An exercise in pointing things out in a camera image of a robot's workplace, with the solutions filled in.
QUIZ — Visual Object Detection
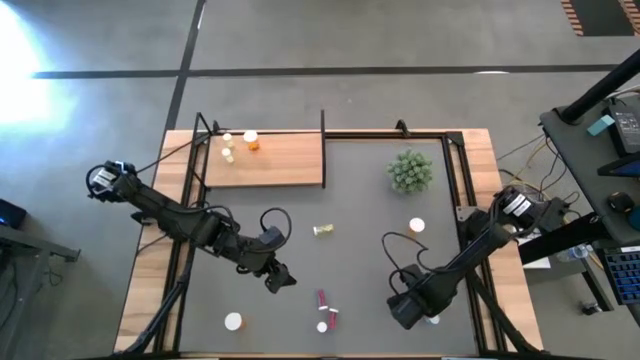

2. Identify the black power adapter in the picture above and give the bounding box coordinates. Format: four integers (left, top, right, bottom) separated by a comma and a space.
607, 94, 640, 156

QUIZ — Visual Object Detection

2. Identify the green artificial potted plant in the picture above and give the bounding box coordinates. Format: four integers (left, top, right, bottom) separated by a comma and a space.
385, 148, 434, 195

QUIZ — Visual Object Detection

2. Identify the black computer mouse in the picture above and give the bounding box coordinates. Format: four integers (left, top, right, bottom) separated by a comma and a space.
605, 191, 636, 216

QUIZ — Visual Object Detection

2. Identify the black pole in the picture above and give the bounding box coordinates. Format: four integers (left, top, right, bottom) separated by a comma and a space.
558, 47, 640, 125

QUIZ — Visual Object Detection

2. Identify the wooden shelf with black frame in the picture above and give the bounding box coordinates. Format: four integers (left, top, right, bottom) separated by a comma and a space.
188, 109, 328, 190

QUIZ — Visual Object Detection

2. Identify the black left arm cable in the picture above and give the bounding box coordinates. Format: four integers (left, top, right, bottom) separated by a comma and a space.
197, 202, 294, 246

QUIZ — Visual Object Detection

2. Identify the black aluminium rig frame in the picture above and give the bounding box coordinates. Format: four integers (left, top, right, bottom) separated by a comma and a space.
113, 118, 549, 360

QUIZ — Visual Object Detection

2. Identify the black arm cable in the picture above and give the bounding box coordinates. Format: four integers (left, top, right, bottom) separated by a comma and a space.
197, 202, 294, 246
381, 229, 432, 289

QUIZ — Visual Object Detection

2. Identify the grey metal desk frame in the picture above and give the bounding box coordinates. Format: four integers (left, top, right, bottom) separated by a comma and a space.
0, 224, 82, 360

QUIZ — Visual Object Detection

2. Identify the black backlit keyboard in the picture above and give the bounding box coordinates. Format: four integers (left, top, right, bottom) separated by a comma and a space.
602, 247, 640, 306

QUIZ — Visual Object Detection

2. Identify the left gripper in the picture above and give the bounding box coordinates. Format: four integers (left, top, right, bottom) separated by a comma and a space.
248, 251, 299, 296

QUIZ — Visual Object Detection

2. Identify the grey table mat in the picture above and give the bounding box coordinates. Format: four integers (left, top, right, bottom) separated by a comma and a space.
178, 137, 480, 357

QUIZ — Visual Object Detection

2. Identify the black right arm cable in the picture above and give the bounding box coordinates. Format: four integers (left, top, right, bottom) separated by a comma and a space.
381, 229, 432, 289

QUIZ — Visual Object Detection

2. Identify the black desk support beam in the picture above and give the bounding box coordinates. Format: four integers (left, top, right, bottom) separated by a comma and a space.
517, 212, 621, 266

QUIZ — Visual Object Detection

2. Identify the white paper sheet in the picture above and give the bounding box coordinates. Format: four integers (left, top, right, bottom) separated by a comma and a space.
514, 232, 554, 271

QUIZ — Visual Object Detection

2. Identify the grey side desk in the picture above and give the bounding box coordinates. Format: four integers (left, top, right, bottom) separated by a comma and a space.
538, 84, 640, 246

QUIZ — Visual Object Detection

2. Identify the clear water bottle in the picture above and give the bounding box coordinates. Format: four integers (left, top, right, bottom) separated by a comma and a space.
554, 243, 599, 264

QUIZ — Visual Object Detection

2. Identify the black computer tower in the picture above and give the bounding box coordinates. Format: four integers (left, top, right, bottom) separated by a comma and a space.
0, 197, 29, 231

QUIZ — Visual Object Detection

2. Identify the teal box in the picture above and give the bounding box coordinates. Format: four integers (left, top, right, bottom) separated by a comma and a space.
586, 114, 616, 137

